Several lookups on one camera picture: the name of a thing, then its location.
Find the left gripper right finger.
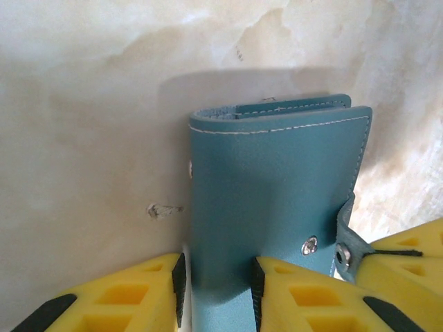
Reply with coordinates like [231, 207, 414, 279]
[251, 256, 426, 332]

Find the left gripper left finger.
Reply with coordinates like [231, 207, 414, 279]
[13, 252, 187, 332]

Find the teal leather card holder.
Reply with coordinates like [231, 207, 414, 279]
[188, 93, 374, 332]

